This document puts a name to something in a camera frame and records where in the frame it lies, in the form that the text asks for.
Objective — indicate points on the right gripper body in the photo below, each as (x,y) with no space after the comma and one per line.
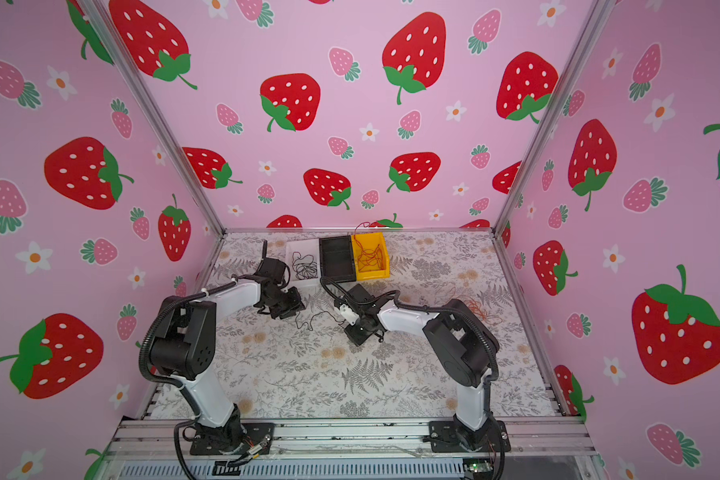
(357,332)

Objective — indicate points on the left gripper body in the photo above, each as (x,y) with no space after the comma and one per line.
(286,303)

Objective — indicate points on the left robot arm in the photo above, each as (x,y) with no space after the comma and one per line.
(179,346)

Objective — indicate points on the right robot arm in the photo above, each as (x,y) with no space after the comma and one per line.
(464,346)

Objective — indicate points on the white plastic bin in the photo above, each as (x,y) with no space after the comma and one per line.
(303,259)

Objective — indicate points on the yellow plastic bin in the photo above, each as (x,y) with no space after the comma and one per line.
(371,257)

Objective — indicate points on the black plastic bin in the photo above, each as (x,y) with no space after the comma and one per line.
(337,259)

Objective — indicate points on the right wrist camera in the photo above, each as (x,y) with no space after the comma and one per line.
(347,314)

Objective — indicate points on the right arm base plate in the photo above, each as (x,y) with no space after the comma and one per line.
(453,437)

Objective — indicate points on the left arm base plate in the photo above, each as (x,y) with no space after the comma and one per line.
(247,439)

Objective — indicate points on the aluminium frame rail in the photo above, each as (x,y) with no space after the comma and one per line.
(365,448)

